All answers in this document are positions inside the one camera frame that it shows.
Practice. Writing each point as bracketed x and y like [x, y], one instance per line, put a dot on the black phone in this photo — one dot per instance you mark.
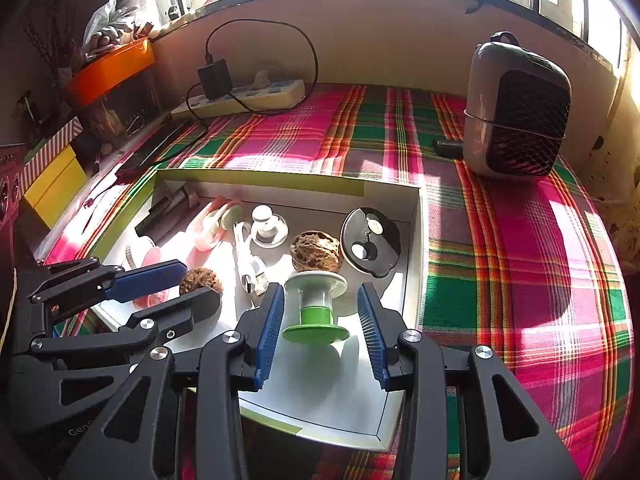
[160, 147]

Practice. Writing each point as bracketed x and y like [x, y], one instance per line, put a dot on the pink green plaid blanket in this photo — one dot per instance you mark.
[500, 260]

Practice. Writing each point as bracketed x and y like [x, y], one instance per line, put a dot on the green and white spool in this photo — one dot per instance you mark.
[312, 310]

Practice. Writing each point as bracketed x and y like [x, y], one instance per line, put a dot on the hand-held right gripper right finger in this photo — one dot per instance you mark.
[372, 335]

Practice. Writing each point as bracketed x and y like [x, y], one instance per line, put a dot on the white plug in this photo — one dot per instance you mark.
[262, 77]

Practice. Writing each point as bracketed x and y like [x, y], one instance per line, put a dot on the pile of plastic bags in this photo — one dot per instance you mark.
[117, 15]

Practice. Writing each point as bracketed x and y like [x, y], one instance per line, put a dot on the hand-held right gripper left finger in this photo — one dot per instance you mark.
[270, 330]

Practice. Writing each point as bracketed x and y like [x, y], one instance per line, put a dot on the white cardboard box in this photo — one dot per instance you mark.
[320, 377]

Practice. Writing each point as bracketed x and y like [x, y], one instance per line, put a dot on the grey white knob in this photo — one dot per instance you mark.
[267, 225]

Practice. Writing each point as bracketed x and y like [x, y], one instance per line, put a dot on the black charger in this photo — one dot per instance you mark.
[215, 79]

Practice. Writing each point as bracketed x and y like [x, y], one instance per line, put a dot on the large brown walnut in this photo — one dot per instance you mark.
[316, 251]

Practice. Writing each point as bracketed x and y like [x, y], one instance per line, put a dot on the orange box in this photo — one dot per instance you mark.
[110, 72]

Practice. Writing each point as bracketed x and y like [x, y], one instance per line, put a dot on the cream patterned curtain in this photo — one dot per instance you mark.
[617, 200]

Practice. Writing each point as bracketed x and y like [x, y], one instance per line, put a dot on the dark carton with circles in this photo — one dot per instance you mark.
[10, 180]

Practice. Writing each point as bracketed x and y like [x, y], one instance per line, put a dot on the small black plug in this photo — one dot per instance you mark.
[446, 147]

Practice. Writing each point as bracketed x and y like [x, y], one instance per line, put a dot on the black rectangular battery device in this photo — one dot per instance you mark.
[167, 210]

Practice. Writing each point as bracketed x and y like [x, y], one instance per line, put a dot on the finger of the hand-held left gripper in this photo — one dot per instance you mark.
[195, 305]
[150, 277]

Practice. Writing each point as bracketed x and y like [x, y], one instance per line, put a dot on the pink clip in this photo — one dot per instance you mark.
[151, 257]

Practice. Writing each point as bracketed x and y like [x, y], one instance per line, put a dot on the small brown walnut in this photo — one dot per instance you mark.
[200, 280]

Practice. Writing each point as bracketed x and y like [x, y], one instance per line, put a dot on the pink roller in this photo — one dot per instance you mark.
[212, 225]

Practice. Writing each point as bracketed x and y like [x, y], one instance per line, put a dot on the beige portable heater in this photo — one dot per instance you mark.
[517, 110]

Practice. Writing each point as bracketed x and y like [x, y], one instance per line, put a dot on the striped box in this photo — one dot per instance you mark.
[50, 152]

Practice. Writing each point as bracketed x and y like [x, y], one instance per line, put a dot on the yellow box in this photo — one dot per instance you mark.
[52, 185]

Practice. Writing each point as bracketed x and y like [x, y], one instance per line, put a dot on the dried branches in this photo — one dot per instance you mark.
[45, 30]

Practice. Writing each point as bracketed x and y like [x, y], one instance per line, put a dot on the pale yellow power strip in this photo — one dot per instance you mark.
[270, 92]

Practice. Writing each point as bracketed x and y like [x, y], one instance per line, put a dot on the black round two-button device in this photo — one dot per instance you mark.
[370, 255]

